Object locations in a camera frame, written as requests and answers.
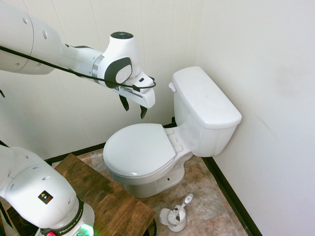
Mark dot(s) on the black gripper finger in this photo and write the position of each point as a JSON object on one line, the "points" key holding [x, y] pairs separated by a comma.
{"points": [[125, 102], [143, 112]]}

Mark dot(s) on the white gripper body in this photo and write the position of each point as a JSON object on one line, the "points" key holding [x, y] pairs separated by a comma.
{"points": [[141, 92]]}

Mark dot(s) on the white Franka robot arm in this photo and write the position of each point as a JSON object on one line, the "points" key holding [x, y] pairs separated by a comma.
{"points": [[37, 51]]}

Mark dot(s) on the white flush lever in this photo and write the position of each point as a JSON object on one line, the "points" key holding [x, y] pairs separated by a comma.
{"points": [[172, 86]]}

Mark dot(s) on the white toilet seat lid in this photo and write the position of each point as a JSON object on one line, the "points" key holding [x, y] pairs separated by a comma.
{"points": [[139, 149]]}

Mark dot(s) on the white toilet tank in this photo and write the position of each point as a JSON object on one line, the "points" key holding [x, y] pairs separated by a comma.
{"points": [[197, 125]]}

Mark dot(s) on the white toilet bowl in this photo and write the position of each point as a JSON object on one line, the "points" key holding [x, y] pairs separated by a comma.
{"points": [[157, 169]]}

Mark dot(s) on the white toilet tank lid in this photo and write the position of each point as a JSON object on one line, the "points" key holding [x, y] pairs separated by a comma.
{"points": [[204, 96]]}

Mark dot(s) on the white toilet brush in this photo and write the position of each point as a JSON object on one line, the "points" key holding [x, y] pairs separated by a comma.
{"points": [[179, 210]]}

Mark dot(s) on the white toilet brush holder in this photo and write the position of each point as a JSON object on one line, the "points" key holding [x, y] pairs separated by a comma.
{"points": [[172, 220]]}

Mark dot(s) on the brown wooden table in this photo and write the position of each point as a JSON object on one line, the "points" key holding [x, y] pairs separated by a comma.
{"points": [[103, 196]]}

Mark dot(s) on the black baseboard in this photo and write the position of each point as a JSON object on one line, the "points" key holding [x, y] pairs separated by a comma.
{"points": [[229, 191]]}

